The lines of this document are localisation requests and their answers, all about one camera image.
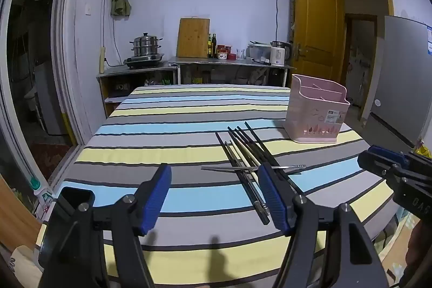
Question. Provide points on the yellow wooden door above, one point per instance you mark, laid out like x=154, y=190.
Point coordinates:
x=317, y=31

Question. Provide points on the pink plastic utensil holder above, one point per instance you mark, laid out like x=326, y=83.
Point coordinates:
x=314, y=119

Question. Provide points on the dark glass bottle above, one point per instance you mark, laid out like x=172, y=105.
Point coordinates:
x=214, y=45
x=210, y=46

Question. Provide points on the white sliding door frame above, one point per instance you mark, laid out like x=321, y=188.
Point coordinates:
x=65, y=72

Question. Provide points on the white tub red label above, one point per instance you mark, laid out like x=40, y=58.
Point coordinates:
x=222, y=55

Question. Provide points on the stainless steel steamer pot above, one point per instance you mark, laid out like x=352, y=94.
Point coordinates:
x=145, y=45

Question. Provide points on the red lidded jar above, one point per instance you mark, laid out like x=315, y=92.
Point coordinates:
x=221, y=48

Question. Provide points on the yellow snack bag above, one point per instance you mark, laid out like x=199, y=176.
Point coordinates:
x=423, y=151

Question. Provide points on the clear plastic storage box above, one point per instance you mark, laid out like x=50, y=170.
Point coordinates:
x=258, y=53

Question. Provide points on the striped tablecloth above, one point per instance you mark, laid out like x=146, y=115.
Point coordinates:
x=152, y=146

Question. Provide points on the metal chopstick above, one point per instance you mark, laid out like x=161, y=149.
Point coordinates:
x=219, y=168
x=293, y=173

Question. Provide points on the yellow power strip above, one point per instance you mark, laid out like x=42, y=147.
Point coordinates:
x=101, y=60

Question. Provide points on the clear drinking glass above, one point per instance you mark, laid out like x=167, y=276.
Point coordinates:
x=240, y=53

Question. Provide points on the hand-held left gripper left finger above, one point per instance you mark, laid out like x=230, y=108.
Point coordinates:
x=157, y=200

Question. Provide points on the white electric kettle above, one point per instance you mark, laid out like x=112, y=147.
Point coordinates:
x=278, y=55

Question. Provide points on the wooden cutting board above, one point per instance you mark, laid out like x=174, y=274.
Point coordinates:
x=192, y=38

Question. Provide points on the low steel shelf cabinet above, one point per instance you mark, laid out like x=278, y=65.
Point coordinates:
x=135, y=71

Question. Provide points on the white wall switch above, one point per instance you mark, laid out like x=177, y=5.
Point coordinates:
x=88, y=9

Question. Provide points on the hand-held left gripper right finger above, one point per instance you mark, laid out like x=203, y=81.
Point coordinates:
x=273, y=197

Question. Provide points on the small red jar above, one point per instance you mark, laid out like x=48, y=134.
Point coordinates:
x=231, y=56

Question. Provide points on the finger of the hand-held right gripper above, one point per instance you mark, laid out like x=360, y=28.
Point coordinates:
x=388, y=153
x=374, y=165

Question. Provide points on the person's right forearm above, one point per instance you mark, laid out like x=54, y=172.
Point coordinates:
x=418, y=247

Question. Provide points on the grey refrigerator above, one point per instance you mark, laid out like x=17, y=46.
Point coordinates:
x=398, y=78

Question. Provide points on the wall hanging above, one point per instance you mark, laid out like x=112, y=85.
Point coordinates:
x=292, y=14

